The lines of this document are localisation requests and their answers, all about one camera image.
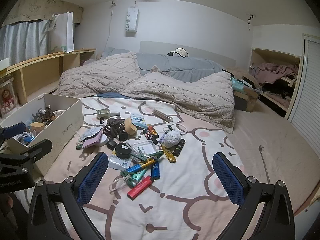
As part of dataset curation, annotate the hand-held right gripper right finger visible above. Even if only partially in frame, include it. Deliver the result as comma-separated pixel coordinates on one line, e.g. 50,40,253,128
212,152,295,240

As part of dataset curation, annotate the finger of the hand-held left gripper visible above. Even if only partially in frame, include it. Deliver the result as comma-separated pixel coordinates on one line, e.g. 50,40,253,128
0,121,28,140
0,139,53,173

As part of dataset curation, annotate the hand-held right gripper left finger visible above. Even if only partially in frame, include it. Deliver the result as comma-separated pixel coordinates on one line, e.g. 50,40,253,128
26,152,109,240

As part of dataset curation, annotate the white shoe box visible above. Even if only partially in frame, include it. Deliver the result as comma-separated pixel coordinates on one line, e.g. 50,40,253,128
0,93,84,176

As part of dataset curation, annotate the white medicine sachet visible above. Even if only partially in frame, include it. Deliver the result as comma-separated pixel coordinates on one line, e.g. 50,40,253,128
109,154,133,169

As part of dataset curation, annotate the black round tin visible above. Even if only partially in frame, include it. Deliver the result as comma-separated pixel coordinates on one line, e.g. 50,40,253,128
115,142,131,158

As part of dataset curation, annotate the teal printed lighter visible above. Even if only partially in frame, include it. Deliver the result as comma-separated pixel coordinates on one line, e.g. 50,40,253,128
129,169,149,187

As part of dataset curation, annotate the blue and yellow lighter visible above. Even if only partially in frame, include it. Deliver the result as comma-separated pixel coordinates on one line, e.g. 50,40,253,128
129,159,159,173

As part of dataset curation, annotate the wooden cup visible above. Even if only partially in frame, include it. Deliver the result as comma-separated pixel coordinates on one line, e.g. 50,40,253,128
30,122,46,137

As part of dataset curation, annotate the doll in clear box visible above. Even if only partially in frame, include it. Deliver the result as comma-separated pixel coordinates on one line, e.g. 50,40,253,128
0,79,19,118

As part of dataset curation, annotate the pile of mixed trinkets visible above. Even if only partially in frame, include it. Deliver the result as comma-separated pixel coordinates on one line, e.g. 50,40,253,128
15,106,68,145

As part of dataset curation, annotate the pink notepad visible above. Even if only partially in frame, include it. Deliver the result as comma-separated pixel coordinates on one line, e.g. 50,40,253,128
82,130,103,149

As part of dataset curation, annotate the metal back scratcher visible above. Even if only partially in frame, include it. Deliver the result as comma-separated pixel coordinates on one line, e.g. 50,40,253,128
257,145,271,183

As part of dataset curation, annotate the grey patterned pouch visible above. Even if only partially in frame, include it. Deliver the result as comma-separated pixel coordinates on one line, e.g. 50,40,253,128
81,127,103,140

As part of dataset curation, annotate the dark brown hair claw clip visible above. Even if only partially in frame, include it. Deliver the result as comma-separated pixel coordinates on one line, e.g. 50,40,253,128
102,117,127,139

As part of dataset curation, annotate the dark green clothespin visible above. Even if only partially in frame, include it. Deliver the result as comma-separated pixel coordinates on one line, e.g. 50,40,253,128
130,147,164,162

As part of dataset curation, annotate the wooden shelf unit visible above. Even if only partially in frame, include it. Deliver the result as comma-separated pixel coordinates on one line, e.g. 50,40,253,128
0,49,97,107

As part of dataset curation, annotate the beige bed sheet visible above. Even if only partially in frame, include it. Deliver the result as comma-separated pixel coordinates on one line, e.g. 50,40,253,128
225,110,320,218

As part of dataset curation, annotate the clear plastic case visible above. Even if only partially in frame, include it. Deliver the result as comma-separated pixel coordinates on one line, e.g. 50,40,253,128
126,140,158,155

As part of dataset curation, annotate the beige tape roll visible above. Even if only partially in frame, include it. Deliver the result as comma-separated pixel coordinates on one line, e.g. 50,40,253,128
124,117,137,137

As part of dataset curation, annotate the small metal tin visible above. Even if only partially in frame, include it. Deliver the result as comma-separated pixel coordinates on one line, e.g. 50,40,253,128
97,109,112,120

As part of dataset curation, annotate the gold lighter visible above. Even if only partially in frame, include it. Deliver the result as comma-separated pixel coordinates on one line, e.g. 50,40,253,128
161,145,177,163

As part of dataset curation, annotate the blue and white wipe packet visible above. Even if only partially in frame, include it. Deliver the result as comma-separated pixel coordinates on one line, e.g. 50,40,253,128
131,114,148,130

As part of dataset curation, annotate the brown cardboard box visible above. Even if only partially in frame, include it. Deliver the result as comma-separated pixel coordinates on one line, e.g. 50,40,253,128
234,90,259,112

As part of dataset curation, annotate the blue cloth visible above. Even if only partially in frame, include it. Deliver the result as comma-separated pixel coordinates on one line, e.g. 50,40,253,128
96,92,131,99

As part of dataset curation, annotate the pale striped curtain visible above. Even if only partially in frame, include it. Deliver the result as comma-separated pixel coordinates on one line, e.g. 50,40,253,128
0,20,52,68

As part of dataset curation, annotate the beige fluffy blanket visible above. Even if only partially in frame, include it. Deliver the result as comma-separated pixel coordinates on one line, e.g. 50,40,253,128
120,65,236,134
59,51,142,97

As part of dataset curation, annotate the wooden closet shelf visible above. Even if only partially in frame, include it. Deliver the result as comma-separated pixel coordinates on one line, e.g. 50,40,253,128
249,48,301,118

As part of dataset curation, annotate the teal bedside item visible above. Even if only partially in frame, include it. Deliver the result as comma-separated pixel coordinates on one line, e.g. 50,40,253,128
230,77,244,92

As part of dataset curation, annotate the white tote bag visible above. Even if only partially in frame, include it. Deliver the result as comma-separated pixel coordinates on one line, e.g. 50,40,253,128
47,11,75,54

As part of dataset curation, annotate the pile of pink clothes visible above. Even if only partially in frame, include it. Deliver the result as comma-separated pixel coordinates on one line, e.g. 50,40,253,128
250,64,299,84

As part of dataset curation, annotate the white louvered door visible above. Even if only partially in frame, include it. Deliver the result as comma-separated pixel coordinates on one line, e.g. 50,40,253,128
286,34,320,141

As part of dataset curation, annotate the grey duvet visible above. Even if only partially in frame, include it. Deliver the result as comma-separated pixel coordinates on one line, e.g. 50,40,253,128
136,52,226,83

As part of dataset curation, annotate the beige printed valance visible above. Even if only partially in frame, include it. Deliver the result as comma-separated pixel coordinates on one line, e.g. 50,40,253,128
0,0,84,28

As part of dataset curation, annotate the grey headboard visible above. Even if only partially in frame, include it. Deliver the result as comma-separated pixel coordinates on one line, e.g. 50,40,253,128
139,41,237,67

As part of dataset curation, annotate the white sun visor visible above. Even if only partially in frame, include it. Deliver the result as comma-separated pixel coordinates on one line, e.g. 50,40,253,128
167,47,189,58

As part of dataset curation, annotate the white hanging paper bag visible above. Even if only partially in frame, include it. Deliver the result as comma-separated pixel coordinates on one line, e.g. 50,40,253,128
125,6,139,37

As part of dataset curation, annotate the white hair tie loop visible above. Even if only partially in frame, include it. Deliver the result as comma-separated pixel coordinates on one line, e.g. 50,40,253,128
109,175,133,193

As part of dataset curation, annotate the white cable loop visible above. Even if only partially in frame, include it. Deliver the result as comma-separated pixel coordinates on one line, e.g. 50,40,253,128
164,122,188,134

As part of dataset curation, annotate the thin wall cable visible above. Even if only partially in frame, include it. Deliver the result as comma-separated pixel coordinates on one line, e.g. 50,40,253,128
106,2,116,52

